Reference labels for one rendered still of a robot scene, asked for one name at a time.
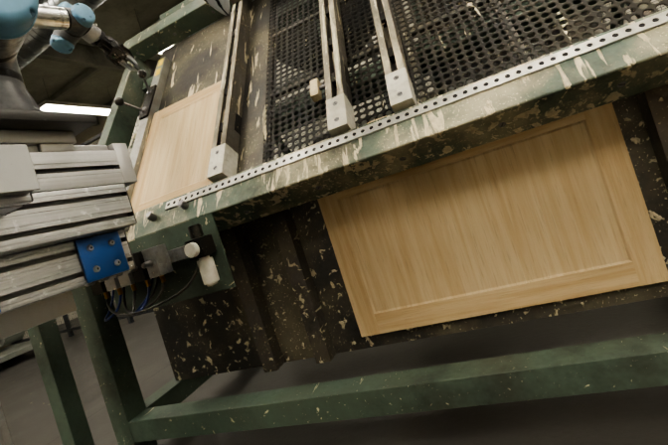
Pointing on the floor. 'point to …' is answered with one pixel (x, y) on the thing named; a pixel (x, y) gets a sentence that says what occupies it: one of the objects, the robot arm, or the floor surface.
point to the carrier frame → (339, 400)
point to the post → (60, 384)
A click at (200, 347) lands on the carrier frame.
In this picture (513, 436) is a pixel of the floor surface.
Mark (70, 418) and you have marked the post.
